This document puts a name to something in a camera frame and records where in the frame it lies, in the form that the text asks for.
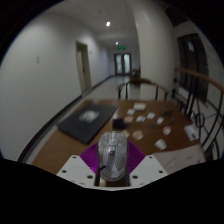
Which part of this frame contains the wooden armchair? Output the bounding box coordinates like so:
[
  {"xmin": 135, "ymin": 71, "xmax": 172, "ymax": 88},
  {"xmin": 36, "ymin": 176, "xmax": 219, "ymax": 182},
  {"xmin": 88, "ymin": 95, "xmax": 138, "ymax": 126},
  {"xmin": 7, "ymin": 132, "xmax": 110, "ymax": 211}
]
[{"xmin": 116, "ymin": 77, "xmax": 171, "ymax": 101}]

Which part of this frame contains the dark window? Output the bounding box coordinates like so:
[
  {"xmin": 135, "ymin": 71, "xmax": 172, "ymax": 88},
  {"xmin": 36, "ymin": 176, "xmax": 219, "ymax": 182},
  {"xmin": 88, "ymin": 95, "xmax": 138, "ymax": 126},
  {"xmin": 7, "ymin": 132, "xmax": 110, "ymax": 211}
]
[{"xmin": 177, "ymin": 33, "xmax": 211, "ymax": 103}]

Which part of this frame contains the small black box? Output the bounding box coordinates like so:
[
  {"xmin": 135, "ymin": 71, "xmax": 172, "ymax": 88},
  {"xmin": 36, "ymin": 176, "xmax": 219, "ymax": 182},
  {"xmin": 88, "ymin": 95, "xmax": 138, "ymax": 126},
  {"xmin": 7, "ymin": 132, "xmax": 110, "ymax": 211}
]
[{"xmin": 111, "ymin": 117, "xmax": 126, "ymax": 130}]

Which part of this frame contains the side door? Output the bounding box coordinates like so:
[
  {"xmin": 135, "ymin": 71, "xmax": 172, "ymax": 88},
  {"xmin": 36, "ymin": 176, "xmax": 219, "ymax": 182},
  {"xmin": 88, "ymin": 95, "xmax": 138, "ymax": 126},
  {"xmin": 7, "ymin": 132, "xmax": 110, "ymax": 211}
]
[{"xmin": 75, "ymin": 40, "xmax": 93, "ymax": 96}]

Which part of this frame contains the black railing wooden handrail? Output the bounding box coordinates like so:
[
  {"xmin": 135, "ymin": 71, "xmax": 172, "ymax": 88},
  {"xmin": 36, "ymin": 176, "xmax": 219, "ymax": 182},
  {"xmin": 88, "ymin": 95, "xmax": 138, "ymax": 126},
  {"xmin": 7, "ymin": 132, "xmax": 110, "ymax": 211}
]
[{"xmin": 173, "ymin": 66, "xmax": 224, "ymax": 161}]

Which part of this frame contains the transparent computer mouse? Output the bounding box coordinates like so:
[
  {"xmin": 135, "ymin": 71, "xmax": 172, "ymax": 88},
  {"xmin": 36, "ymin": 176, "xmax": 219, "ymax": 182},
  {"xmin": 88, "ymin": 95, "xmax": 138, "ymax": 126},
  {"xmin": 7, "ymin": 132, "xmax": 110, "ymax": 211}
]
[{"xmin": 97, "ymin": 130, "xmax": 129, "ymax": 183}]

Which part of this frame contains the glass double door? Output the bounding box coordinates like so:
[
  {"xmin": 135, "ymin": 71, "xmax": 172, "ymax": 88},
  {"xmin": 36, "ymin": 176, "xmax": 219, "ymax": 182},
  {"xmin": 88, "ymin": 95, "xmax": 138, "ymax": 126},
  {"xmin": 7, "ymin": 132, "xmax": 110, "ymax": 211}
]
[{"xmin": 113, "ymin": 52, "xmax": 132, "ymax": 76}]

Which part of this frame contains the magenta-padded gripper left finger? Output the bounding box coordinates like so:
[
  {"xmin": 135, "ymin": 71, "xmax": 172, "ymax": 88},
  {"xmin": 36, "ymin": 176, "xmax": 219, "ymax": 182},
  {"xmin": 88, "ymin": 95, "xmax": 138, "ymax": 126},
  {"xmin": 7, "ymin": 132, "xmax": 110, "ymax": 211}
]
[{"xmin": 56, "ymin": 143, "xmax": 102, "ymax": 187}]

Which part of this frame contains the beige card stack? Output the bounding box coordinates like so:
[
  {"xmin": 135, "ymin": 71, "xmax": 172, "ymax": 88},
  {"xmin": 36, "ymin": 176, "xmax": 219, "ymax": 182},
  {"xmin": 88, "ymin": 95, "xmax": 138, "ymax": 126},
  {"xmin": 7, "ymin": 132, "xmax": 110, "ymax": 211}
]
[{"xmin": 133, "ymin": 102, "xmax": 147, "ymax": 111}]

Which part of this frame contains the black closed laptop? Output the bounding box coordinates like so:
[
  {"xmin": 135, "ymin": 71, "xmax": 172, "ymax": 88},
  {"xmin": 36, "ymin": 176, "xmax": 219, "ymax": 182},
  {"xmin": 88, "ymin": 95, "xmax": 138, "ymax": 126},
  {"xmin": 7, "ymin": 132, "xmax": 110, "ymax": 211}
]
[{"xmin": 56, "ymin": 103, "xmax": 120, "ymax": 145}]

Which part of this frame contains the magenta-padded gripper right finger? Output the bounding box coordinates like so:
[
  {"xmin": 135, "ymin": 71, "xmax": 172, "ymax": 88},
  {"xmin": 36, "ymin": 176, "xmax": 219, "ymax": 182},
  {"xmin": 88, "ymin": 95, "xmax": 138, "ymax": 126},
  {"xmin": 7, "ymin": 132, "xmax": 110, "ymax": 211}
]
[{"xmin": 121, "ymin": 140, "xmax": 169, "ymax": 187}]

